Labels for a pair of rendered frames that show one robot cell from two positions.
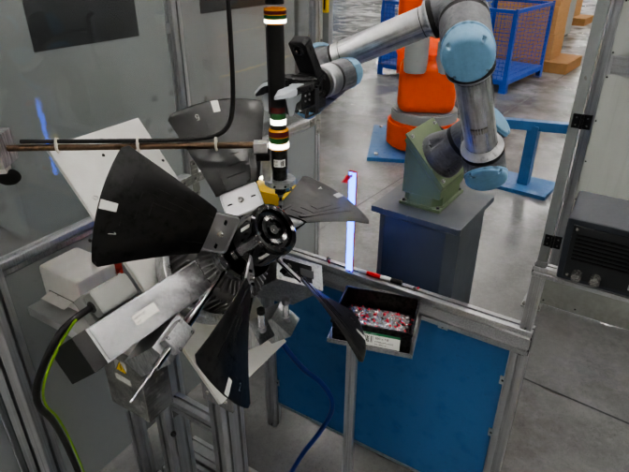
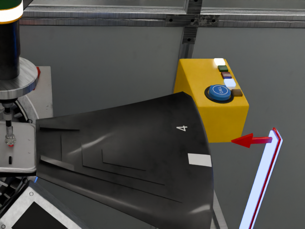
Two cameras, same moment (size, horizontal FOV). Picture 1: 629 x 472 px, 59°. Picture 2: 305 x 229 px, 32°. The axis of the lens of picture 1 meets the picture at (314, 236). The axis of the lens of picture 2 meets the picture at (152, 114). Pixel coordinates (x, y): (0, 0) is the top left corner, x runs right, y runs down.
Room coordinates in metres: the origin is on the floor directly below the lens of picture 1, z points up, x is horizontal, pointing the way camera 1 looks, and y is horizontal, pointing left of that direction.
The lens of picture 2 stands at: (0.90, -0.37, 1.64)
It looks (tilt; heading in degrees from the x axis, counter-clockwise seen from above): 38 degrees down; 43
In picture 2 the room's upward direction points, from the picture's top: 8 degrees clockwise
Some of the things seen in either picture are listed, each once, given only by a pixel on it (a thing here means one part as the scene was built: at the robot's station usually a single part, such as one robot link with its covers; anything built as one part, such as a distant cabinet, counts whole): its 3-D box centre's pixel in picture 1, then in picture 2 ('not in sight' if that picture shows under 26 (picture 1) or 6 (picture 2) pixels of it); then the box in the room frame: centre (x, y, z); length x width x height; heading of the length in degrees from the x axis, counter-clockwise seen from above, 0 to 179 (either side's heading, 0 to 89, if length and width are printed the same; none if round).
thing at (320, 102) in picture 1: (305, 91); not in sight; (1.24, 0.02, 1.46); 0.12 x 0.08 x 0.09; 148
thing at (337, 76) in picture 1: (323, 81); not in sight; (1.31, -0.02, 1.47); 0.08 x 0.05 x 0.08; 58
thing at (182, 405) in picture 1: (197, 413); not in sight; (1.15, 0.34, 0.56); 0.19 x 0.04 x 0.04; 58
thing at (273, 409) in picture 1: (270, 349); not in sight; (1.62, 0.16, 0.39); 0.04 x 0.04 x 0.78; 58
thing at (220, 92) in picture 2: not in sight; (219, 92); (1.58, 0.10, 1.08); 0.04 x 0.04 x 0.02
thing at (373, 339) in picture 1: (376, 318); not in sight; (1.22, -0.17, 0.85); 0.22 x 0.17 x 0.07; 73
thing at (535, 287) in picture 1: (533, 296); not in sight; (1.17, -0.56, 0.96); 0.03 x 0.03 x 0.20; 58
